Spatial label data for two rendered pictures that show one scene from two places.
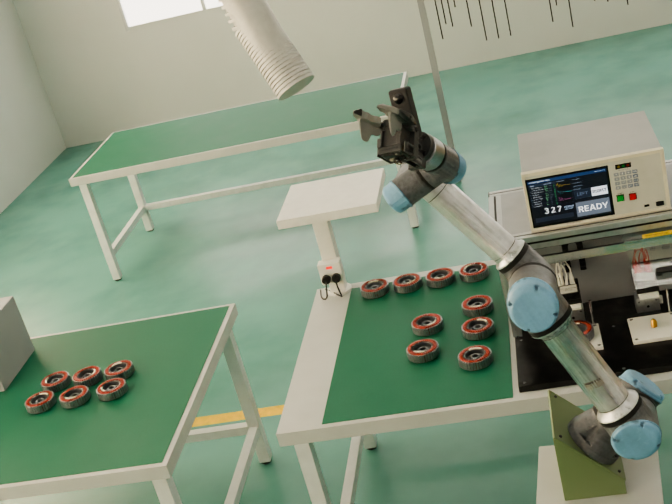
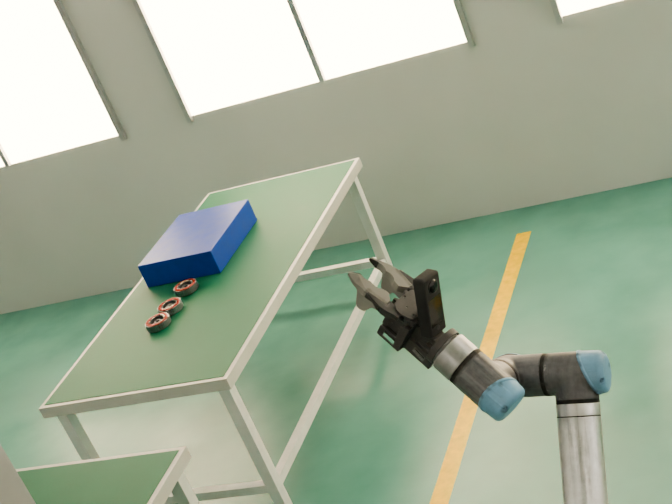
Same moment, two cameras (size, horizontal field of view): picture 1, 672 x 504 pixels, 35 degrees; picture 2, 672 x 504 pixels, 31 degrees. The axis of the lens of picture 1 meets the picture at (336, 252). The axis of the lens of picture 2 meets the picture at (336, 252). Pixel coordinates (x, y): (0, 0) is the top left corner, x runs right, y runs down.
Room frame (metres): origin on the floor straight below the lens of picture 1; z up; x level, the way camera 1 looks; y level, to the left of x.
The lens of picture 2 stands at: (2.57, -2.06, 2.84)
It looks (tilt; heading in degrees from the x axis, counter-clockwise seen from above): 23 degrees down; 104
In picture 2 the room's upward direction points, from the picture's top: 23 degrees counter-clockwise
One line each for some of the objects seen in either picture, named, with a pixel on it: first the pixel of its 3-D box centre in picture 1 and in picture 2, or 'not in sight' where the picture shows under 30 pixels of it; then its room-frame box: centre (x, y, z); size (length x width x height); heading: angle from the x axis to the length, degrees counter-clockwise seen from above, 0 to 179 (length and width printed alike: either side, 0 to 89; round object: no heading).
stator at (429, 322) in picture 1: (427, 324); not in sight; (3.33, -0.25, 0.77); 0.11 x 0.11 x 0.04
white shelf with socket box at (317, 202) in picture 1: (345, 248); not in sight; (3.70, -0.04, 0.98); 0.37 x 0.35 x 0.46; 77
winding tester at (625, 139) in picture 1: (589, 169); not in sight; (3.24, -0.88, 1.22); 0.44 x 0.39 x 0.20; 77
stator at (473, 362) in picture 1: (475, 357); not in sight; (3.03, -0.35, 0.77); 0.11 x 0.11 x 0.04
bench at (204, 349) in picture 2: not in sight; (247, 336); (0.78, 2.82, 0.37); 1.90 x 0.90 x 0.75; 77
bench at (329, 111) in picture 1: (257, 177); not in sight; (6.63, 0.37, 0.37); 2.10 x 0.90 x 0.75; 77
